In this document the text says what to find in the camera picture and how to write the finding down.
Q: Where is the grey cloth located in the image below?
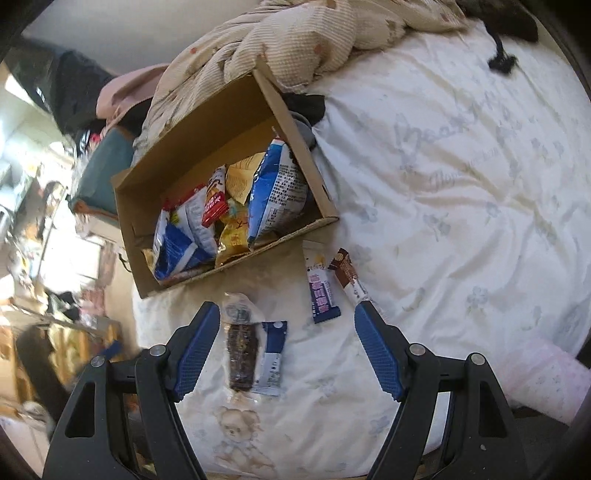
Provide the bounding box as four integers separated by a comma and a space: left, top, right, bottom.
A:
295, 115, 318, 151

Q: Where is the beige quilted blanket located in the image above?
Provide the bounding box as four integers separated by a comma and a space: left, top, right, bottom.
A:
133, 0, 468, 156

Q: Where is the brown cardboard box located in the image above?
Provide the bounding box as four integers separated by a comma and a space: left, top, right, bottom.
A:
112, 57, 341, 300

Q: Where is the teal cushion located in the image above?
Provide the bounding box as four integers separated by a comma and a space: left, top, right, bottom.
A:
69, 126, 138, 219

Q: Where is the pink cloth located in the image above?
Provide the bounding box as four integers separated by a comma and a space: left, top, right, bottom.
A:
96, 63, 170, 131

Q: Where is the blue white flat packet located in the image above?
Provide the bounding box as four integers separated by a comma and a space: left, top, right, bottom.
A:
252, 320, 288, 398

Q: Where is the black tasselled cloth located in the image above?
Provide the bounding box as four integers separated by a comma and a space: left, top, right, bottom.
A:
456, 0, 542, 75

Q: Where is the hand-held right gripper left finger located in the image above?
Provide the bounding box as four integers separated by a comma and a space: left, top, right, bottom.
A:
41, 301, 222, 480

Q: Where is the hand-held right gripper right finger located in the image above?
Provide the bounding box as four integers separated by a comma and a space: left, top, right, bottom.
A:
353, 300, 533, 480

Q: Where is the brown wafer packet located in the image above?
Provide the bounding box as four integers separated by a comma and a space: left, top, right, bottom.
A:
328, 247, 376, 307

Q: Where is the brown bar in clear wrapper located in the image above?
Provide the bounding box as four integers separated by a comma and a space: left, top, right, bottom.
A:
220, 291, 264, 402

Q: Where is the large blue snack bag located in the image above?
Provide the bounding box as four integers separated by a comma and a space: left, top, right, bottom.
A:
246, 137, 308, 246

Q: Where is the small blue snack packet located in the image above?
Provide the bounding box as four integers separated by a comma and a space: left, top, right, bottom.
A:
154, 223, 212, 282

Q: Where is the white purple stick packet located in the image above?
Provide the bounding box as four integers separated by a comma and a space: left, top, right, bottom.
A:
302, 239, 343, 325

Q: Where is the black jacket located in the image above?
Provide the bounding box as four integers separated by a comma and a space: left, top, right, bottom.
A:
9, 39, 117, 136

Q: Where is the yellow snack bag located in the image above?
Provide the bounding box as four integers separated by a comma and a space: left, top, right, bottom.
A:
215, 210, 253, 269

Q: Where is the white floral bedsheet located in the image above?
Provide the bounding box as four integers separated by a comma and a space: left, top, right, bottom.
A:
131, 28, 591, 477

